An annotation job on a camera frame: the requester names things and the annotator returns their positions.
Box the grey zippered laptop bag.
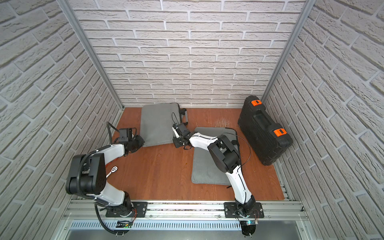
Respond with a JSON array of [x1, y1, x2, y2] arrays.
[[140, 103, 188, 148]]

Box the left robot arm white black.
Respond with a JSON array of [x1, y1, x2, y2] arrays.
[[65, 135, 145, 217]]

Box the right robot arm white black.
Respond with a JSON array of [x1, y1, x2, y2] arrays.
[[173, 129, 256, 218]]

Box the grey laptop sleeve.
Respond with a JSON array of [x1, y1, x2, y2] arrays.
[[191, 127, 238, 186]]

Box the black plastic tool case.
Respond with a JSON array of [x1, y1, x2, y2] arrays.
[[238, 96, 293, 166]]

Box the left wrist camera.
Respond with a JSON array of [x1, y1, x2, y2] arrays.
[[118, 128, 137, 143]]

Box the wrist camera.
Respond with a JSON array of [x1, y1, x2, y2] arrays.
[[173, 123, 191, 138], [118, 128, 137, 143]]

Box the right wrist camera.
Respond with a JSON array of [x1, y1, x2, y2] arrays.
[[173, 123, 191, 138]]

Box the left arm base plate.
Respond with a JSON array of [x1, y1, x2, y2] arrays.
[[106, 202, 148, 218]]

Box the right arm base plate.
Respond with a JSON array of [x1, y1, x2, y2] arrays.
[[224, 202, 265, 219]]

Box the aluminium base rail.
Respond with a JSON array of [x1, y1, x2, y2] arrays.
[[63, 200, 309, 221]]

